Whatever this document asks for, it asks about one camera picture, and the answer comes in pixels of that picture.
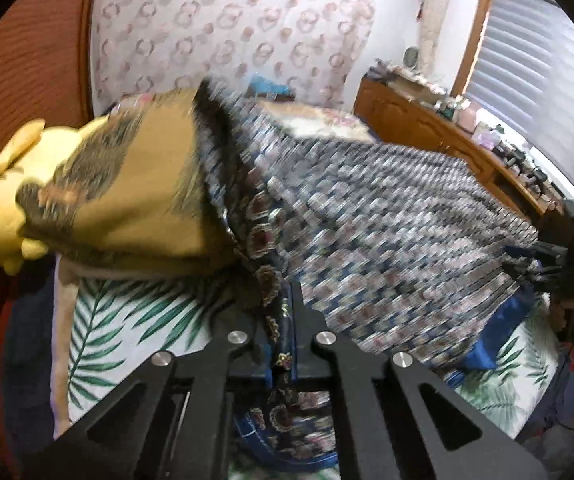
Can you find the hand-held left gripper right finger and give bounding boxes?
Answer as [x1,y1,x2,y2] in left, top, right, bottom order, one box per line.
[289,282,550,480]

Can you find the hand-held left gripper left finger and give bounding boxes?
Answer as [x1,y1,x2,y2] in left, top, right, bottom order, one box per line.
[27,282,295,480]

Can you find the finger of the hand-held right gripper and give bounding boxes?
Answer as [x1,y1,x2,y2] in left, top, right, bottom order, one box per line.
[503,239,570,288]

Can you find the dark circle-patterned satin garment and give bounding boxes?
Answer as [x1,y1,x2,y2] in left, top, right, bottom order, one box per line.
[189,77,542,466]

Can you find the person's right hand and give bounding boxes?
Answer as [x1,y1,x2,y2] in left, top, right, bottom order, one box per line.
[551,294,574,333]

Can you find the black handheld device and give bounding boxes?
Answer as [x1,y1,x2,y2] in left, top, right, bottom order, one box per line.
[526,166,548,195]
[503,144,528,172]

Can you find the leaf print bed sheet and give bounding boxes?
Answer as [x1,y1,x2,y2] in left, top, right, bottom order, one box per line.
[51,275,570,480]

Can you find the pale purple container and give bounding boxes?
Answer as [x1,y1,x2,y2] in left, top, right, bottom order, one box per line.
[472,122,498,150]

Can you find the striped window blind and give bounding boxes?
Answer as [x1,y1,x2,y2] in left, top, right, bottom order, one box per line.
[466,0,574,201]

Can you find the wooden cabinet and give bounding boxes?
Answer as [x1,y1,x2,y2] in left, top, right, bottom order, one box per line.
[354,74,574,233]

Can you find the golden patterned pillow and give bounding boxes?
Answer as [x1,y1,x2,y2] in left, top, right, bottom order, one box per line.
[16,87,268,286]

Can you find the floral bed cover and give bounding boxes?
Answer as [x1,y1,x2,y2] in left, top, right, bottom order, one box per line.
[259,99,378,144]

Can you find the blue cloth bundle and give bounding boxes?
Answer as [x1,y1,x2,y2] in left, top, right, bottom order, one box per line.
[248,76,296,102]

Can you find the cream window curtain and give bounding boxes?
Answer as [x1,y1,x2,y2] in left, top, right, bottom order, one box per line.
[416,0,458,77]

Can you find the yellow plush toy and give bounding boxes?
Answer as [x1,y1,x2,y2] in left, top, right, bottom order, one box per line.
[0,119,95,277]

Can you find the circle-patterned sheer curtain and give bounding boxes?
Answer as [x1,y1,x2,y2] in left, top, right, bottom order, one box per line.
[89,0,378,111]

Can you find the wooden slatted wardrobe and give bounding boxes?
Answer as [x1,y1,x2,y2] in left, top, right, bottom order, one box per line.
[0,0,105,461]

